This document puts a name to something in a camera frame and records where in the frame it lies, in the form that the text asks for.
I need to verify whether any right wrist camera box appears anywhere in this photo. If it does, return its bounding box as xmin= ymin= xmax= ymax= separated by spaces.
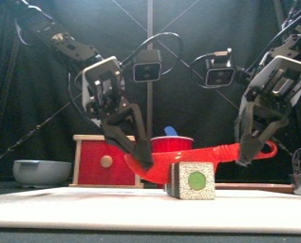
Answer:
xmin=203 ymin=50 xmax=238 ymax=88

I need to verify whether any sushi piece green centre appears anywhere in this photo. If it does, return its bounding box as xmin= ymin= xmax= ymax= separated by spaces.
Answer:
xmin=172 ymin=161 xmax=215 ymax=200

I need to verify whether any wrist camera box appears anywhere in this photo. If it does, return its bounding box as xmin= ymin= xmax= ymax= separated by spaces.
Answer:
xmin=203 ymin=50 xmax=238 ymax=88
xmin=132 ymin=48 xmax=163 ymax=84

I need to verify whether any grey bowl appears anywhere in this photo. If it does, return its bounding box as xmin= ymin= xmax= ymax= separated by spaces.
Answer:
xmin=12 ymin=159 xmax=73 ymax=189

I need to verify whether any white cutting board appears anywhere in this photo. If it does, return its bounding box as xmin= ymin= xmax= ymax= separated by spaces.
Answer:
xmin=0 ymin=185 xmax=301 ymax=235

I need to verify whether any thin diagonal brace wire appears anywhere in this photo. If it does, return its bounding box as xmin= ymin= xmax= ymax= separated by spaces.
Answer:
xmin=0 ymin=0 xmax=202 ymax=167
xmin=109 ymin=0 xmax=239 ymax=110

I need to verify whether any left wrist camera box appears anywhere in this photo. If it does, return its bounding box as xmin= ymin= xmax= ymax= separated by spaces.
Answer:
xmin=132 ymin=48 xmax=163 ymax=84

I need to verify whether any red wooden box with knob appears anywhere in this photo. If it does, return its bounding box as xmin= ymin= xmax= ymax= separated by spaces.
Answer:
xmin=68 ymin=134 xmax=144 ymax=188

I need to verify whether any black camera cable loop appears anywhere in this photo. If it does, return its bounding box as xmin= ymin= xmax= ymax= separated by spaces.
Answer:
xmin=119 ymin=31 xmax=184 ymax=77
xmin=188 ymin=51 xmax=226 ymax=89

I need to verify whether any black backdrop cloth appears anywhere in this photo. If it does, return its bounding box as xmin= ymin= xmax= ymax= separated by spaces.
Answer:
xmin=0 ymin=0 xmax=301 ymax=185

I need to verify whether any grey vertical frame pole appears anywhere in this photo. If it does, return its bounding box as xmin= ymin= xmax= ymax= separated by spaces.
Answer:
xmin=145 ymin=0 xmax=155 ymax=139

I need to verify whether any brown wooden plate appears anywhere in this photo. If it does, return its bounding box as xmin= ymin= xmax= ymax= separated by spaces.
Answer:
xmin=214 ymin=182 xmax=294 ymax=194

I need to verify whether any red plastic cup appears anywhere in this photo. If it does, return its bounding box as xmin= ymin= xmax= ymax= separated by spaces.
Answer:
xmin=149 ymin=136 xmax=193 ymax=154

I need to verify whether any red plastic toy knife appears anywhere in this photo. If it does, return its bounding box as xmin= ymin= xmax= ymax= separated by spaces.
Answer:
xmin=123 ymin=140 xmax=279 ymax=185

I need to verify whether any blue utensil handle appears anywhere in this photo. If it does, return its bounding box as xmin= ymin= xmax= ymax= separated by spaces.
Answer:
xmin=163 ymin=125 xmax=179 ymax=138

